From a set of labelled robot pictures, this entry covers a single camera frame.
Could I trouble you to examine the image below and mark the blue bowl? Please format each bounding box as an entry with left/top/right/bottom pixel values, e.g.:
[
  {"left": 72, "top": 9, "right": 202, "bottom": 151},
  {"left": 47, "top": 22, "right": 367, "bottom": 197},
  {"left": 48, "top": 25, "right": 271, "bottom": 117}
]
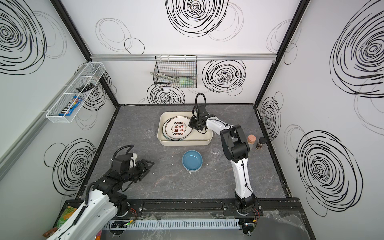
[{"left": 182, "top": 150, "right": 203, "bottom": 173}]

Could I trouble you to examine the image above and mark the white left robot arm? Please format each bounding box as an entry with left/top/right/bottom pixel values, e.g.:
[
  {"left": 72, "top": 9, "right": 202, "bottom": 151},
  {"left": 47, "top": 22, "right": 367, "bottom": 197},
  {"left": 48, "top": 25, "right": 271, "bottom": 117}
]
[{"left": 48, "top": 153, "right": 155, "bottom": 240}]

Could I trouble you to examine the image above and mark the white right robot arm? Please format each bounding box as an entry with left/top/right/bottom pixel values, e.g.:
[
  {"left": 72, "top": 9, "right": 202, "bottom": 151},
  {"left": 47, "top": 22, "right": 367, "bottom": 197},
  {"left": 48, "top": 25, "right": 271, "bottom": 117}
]
[{"left": 189, "top": 104, "right": 258, "bottom": 216}]

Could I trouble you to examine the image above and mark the cream plastic bin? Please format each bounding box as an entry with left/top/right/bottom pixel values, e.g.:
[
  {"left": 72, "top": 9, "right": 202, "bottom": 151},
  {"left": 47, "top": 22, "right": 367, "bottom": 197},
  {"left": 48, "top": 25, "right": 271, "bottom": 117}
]
[{"left": 157, "top": 112, "right": 213, "bottom": 146}]

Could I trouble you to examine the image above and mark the clear plastic cup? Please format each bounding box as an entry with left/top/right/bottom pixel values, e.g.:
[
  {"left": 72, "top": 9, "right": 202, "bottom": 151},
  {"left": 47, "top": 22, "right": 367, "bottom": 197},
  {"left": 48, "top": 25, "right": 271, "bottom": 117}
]
[
  {"left": 142, "top": 122, "right": 155, "bottom": 138},
  {"left": 210, "top": 144, "right": 223, "bottom": 161}
]

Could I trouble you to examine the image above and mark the green item in basket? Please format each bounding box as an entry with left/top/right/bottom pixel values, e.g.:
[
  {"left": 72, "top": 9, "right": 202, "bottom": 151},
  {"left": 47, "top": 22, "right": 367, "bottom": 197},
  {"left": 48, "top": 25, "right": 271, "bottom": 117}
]
[{"left": 176, "top": 77, "right": 197, "bottom": 88}]

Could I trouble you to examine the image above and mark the pink lid glass jar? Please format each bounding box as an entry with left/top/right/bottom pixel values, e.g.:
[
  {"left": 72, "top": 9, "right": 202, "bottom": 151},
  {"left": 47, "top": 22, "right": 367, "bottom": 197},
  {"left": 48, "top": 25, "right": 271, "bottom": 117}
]
[{"left": 247, "top": 135, "right": 257, "bottom": 145}]

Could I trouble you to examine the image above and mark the dark lid spice bottle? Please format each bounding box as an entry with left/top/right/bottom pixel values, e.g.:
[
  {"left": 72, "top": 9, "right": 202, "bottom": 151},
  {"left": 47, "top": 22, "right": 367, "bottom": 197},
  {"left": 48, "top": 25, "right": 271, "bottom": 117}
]
[{"left": 256, "top": 137, "right": 267, "bottom": 150}]

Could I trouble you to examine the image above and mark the green snack bag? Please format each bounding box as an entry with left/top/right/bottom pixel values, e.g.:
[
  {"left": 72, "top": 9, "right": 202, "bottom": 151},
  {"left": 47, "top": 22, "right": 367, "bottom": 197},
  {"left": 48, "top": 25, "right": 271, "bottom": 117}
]
[{"left": 43, "top": 206, "right": 77, "bottom": 239}]

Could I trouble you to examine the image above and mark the blue candy packet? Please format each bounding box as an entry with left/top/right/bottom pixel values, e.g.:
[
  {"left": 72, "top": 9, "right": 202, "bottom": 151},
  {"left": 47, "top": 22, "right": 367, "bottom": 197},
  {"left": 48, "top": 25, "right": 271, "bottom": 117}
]
[{"left": 59, "top": 97, "right": 83, "bottom": 116}]

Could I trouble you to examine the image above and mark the black wire basket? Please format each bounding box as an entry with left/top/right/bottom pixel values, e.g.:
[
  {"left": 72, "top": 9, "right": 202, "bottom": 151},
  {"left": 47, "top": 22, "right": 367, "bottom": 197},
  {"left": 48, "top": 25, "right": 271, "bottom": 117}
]
[{"left": 152, "top": 55, "right": 198, "bottom": 88}]

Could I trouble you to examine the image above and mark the white slotted cable duct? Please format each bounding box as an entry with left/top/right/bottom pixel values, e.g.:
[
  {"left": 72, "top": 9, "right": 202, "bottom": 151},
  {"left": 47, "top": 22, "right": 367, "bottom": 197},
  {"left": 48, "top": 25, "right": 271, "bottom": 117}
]
[{"left": 102, "top": 219, "right": 241, "bottom": 231}]

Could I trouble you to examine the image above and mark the clear wall shelf basket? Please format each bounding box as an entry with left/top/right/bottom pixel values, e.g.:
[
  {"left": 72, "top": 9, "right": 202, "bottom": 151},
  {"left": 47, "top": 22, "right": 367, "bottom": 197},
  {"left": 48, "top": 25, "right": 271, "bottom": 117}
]
[{"left": 46, "top": 62, "right": 106, "bottom": 124}]

